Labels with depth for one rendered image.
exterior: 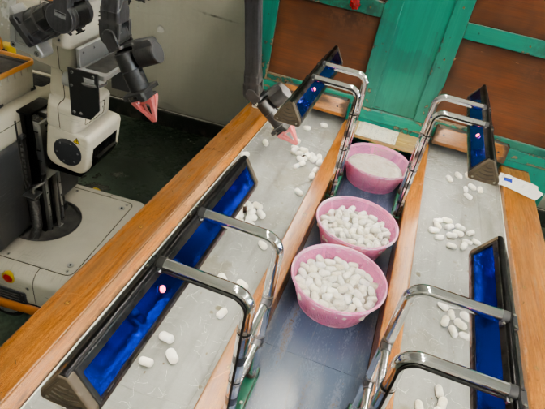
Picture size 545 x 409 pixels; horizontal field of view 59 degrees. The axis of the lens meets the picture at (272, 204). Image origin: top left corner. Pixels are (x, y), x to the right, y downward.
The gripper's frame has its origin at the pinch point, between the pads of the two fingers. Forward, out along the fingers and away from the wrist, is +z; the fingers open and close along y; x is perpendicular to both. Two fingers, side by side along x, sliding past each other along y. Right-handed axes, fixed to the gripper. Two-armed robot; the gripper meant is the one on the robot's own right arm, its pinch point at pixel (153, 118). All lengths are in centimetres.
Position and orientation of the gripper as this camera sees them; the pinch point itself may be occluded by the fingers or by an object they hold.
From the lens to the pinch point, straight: 145.4
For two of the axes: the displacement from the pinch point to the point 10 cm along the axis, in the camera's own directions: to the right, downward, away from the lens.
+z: 2.9, 8.4, 4.7
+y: 2.4, -5.4, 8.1
